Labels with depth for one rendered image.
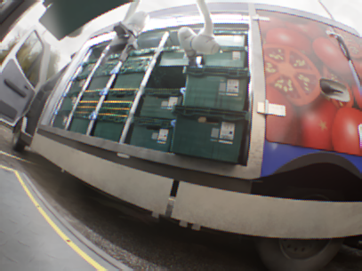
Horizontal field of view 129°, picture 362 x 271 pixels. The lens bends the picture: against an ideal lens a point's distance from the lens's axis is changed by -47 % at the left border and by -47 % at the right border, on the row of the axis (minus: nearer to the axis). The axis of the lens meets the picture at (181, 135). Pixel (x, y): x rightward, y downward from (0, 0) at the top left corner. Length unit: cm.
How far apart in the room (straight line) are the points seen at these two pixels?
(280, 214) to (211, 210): 36
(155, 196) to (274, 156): 67
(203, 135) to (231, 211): 40
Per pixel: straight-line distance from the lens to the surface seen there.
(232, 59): 145
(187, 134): 79
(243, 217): 84
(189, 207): 85
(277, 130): 93
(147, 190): 93
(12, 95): 340
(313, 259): 123
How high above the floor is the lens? 50
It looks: 17 degrees up
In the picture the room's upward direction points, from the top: 14 degrees clockwise
